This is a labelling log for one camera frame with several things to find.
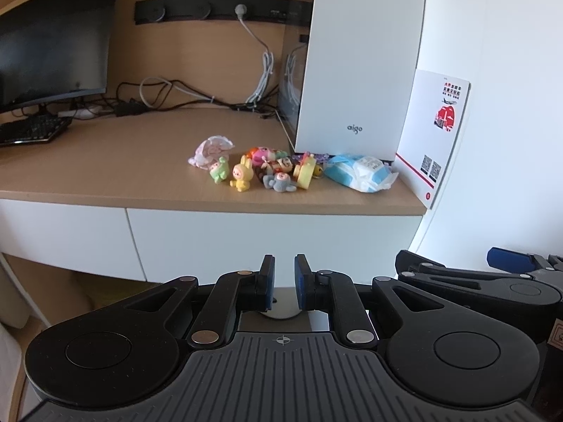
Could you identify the purple toy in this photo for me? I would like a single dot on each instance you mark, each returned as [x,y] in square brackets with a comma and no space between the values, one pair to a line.
[320,157]

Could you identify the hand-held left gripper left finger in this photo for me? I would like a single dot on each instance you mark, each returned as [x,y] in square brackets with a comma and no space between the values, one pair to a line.
[269,285]

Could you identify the wide white drawer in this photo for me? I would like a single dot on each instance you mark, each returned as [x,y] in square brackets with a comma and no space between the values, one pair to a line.
[264,237]

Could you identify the grey figure toy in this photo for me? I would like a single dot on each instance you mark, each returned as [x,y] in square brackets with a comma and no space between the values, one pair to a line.
[279,183]

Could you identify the small yellow ball toy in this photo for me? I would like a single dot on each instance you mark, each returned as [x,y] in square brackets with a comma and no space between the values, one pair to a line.
[318,172]

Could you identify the white computer case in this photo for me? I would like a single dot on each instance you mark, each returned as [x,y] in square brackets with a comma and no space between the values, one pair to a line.
[365,52]

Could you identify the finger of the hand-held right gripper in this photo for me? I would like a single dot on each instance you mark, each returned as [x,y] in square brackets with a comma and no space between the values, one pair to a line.
[506,257]
[418,263]

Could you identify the orange pink figure toy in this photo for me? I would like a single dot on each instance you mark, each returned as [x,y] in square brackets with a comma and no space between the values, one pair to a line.
[260,154]

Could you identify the yellow block toy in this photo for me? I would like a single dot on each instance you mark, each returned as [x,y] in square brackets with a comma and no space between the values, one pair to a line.
[305,171]

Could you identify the white power adapter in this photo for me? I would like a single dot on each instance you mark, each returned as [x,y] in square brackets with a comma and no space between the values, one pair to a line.
[81,112]

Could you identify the black wall socket rail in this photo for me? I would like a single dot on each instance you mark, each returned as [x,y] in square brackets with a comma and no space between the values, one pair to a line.
[184,9]

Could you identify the black keyboard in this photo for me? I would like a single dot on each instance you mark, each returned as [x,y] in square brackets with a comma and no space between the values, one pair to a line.
[31,129]

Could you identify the green figure toy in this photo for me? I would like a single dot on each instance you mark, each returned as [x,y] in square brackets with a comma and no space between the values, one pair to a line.
[218,170]

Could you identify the narrow white drawer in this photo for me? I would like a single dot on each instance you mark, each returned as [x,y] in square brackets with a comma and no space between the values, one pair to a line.
[61,233]

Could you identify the black computer monitor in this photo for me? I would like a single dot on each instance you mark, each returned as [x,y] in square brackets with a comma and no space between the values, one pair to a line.
[52,39]

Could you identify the blue wet wipes pack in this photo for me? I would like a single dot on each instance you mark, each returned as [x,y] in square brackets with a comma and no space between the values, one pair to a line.
[360,173]

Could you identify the yellow rabbit toy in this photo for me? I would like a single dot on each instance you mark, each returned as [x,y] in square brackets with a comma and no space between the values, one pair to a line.
[241,176]

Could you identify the brown red figure toy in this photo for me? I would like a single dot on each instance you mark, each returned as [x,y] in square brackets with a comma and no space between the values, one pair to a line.
[277,165]

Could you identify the white red printed card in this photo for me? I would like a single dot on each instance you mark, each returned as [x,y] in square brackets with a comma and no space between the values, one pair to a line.
[433,140]

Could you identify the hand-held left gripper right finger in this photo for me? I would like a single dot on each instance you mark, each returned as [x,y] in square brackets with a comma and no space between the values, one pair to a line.
[300,285]

